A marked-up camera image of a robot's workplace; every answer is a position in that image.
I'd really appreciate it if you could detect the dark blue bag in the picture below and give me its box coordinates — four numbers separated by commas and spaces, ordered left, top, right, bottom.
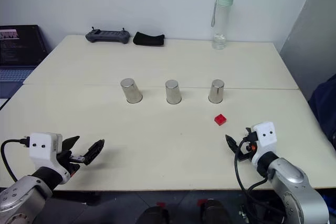
307, 73, 336, 154

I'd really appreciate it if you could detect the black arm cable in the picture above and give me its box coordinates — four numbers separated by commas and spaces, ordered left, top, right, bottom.
234, 133, 286, 218
0, 136, 30, 182

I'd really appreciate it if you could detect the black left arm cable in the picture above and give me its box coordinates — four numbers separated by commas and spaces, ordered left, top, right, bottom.
0, 136, 30, 182

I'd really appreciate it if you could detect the grey handheld controller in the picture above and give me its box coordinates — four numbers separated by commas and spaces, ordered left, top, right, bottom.
85, 26, 131, 45

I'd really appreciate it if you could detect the clear bottle green lid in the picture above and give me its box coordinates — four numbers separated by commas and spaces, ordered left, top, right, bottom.
211, 0, 235, 51

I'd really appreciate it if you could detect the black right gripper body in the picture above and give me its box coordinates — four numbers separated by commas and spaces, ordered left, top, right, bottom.
237, 132, 260, 163

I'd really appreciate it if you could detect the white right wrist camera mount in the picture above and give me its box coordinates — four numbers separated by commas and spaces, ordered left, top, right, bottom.
250, 121, 279, 166

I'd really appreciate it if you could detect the upturned steel cup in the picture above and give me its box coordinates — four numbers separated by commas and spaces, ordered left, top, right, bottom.
165, 79, 183, 105
208, 79, 226, 104
120, 78, 143, 104

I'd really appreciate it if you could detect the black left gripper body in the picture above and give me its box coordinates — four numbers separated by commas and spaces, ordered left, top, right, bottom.
55, 142, 86, 176

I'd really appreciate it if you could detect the red toy block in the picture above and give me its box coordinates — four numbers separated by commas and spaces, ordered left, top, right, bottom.
213, 113, 228, 126

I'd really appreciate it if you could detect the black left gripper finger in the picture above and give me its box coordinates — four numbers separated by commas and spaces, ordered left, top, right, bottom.
62, 135, 80, 152
83, 139, 106, 166

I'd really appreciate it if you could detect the open laptop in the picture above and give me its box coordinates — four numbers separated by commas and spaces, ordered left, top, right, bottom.
0, 25, 49, 83

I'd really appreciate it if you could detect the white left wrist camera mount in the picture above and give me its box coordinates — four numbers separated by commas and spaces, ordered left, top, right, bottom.
28, 132, 70, 184

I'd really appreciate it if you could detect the black cloth pouch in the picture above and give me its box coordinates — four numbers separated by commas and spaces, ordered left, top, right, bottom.
132, 31, 165, 47

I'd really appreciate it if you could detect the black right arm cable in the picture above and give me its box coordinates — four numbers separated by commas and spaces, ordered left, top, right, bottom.
234, 133, 286, 218

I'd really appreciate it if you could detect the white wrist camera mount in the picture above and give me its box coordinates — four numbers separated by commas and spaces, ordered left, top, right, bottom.
28, 132, 70, 184
250, 121, 279, 166

